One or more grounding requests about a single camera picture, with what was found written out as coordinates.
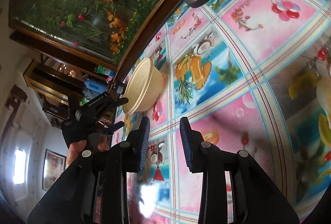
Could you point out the wooden wall shelf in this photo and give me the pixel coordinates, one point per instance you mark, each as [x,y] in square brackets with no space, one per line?
[53,89]

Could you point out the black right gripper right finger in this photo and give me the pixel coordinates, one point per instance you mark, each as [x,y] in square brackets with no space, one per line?
[255,197]

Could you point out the flower mural panel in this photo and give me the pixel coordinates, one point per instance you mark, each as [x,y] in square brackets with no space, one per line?
[100,31]

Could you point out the framed wall picture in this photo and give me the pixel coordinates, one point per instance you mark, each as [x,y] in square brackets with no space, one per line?
[54,165]

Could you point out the colourful plastic tablecloth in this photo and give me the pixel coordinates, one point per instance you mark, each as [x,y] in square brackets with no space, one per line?
[251,76]

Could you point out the cream plastic bowl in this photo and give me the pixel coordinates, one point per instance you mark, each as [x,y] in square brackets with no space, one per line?
[143,88]

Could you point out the small black table device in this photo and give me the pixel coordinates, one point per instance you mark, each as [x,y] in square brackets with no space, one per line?
[117,87]

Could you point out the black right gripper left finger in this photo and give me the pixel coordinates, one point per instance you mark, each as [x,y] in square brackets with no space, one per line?
[96,182]

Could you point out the person's left hand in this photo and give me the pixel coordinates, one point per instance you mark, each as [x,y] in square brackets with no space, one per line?
[76,148]

